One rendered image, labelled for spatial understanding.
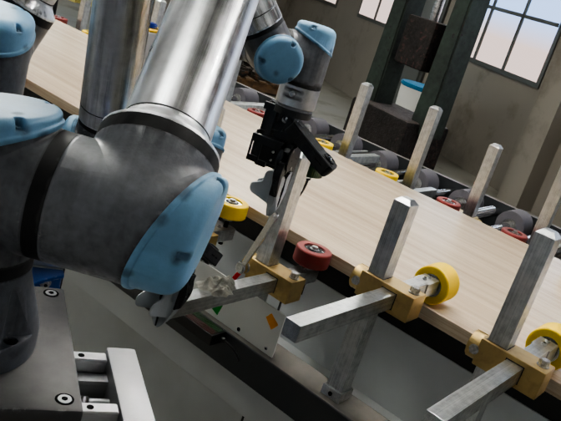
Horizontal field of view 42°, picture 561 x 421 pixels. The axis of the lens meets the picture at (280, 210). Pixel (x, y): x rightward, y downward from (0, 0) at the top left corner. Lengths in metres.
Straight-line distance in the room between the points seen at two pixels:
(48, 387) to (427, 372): 1.04
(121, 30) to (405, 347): 0.95
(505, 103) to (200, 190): 7.21
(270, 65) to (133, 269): 0.59
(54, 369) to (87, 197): 0.19
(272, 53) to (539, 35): 6.56
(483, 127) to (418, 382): 6.42
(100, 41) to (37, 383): 0.46
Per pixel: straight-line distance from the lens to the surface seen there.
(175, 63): 0.70
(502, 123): 7.73
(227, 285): 1.38
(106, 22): 0.97
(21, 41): 1.13
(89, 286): 1.97
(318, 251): 1.58
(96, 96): 1.02
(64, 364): 0.74
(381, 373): 1.67
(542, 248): 1.24
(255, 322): 1.55
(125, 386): 0.81
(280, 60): 1.15
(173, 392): 2.11
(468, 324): 1.52
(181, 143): 0.64
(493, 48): 8.10
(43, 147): 0.64
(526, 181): 7.04
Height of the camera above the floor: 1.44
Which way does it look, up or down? 18 degrees down
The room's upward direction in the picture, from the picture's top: 17 degrees clockwise
